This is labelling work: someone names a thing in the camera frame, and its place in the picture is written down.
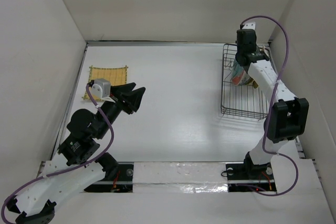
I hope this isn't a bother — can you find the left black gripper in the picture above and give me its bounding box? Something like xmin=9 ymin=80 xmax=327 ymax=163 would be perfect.
xmin=96 ymin=82 xmax=146 ymax=138

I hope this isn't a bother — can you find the red teal ceramic plate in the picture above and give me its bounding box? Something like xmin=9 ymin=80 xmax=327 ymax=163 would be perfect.
xmin=230 ymin=60 xmax=249 ymax=86

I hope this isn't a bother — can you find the blue floral white plate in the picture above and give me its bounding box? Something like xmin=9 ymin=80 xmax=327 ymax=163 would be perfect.
xmin=240 ymin=77 xmax=254 ymax=86

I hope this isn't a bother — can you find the fan-shaped bamboo tray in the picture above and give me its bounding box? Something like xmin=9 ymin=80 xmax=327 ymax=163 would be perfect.
xmin=252 ymin=46 xmax=270 ymax=89

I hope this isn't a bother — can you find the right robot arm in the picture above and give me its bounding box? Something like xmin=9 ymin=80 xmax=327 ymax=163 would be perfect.
xmin=235 ymin=28 xmax=309 ymax=179

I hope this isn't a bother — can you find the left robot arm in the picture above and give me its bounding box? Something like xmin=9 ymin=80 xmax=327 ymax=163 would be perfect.
xmin=1 ymin=79 xmax=146 ymax=223

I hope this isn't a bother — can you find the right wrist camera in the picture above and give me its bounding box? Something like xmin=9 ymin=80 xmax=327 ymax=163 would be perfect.
xmin=239 ymin=22 xmax=256 ymax=30

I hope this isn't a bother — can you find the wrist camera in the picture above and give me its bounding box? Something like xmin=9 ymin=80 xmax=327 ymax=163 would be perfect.
xmin=239 ymin=22 xmax=256 ymax=30
xmin=86 ymin=78 xmax=112 ymax=101

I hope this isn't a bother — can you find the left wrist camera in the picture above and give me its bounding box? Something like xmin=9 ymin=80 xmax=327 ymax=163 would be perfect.
xmin=86 ymin=78 xmax=112 ymax=101

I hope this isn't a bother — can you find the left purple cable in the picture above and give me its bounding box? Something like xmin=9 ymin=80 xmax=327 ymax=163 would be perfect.
xmin=0 ymin=83 xmax=115 ymax=224

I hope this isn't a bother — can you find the purple cable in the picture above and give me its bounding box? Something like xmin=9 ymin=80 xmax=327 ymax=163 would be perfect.
xmin=0 ymin=83 xmax=115 ymax=224
xmin=240 ymin=15 xmax=299 ymax=196

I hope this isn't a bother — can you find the black wire dish rack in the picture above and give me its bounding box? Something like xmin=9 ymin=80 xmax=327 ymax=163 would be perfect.
xmin=220 ymin=44 xmax=269 ymax=121

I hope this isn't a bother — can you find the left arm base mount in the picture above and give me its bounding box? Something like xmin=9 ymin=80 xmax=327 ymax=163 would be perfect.
xmin=84 ymin=162 xmax=134 ymax=193

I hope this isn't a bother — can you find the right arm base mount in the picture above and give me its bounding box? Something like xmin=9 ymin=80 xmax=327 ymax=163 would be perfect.
xmin=221 ymin=163 xmax=277 ymax=193

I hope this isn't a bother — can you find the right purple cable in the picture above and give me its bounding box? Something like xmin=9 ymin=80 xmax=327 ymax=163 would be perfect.
xmin=240 ymin=15 xmax=299 ymax=196

